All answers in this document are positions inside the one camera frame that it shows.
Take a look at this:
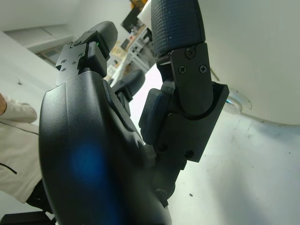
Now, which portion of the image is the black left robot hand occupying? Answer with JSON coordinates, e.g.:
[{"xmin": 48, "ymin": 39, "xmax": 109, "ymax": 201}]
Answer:
[{"xmin": 38, "ymin": 0, "xmax": 230, "ymax": 225}]

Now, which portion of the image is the person in beige jacket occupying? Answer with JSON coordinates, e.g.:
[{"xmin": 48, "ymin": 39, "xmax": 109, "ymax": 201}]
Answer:
[{"xmin": 0, "ymin": 92, "xmax": 45, "ymax": 205}]

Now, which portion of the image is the cluttered storage shelf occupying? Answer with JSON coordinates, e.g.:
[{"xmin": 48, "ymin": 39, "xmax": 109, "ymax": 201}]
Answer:
[{"xmin": 109, "ymin": 0, "xmax": 153, "ymax": 85}]

